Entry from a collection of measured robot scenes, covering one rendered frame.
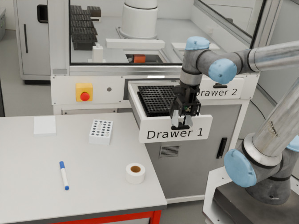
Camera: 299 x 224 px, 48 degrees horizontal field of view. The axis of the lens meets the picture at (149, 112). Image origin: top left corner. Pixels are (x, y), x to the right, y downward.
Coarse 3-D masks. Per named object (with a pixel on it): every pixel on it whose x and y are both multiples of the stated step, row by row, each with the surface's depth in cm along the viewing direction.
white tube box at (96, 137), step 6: (96, 120) 143; (102, 120) 143; (108, 120) 144; (96, 126) 140; (102, 126) 140; (108, 126) 140; (90, 132) 135; (96, 132) 135; (102, 132) 137; (108, 132) 137; (90, 138) 134; (96, 138) 134; (102, 138) 133; (108, 138) 133; (108, 144) 135
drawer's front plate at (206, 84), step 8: (208, 80) 160; (232, 80) 164; (240, 80) 165; (200, 88) 162; (208, 88) 163; (216, 88) 164; (224, 88) 165; (232, 88) 167; (240, 88) 168; (200, 96) 164; (208, 96) 166; (216, 96) 167; (224, 96) 168; (232, 96) 169
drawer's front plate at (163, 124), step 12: (144, 120) 124; (156, 120) 125; (168, 120) 127; (180, 120) 128; (192, 120) 130; (204, 120) 131; (144, 132) 127; (156, 132) 128; (168, 132) 130; (180, 132) 131; (192, 132) 133; (204, 132) 135
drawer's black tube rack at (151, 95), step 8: (144, 88) 151; (152, 88) 152; (160, 88) 153; (168, 88) 155; (144, 96) 145; (152, 96) 145; (160, 96) 147; (168, 96) 147; (144, 104) 145; (152, 104) 139; (160, 104) 140; (168, 104) 141; (160, 112) 140; (168, 112) 139
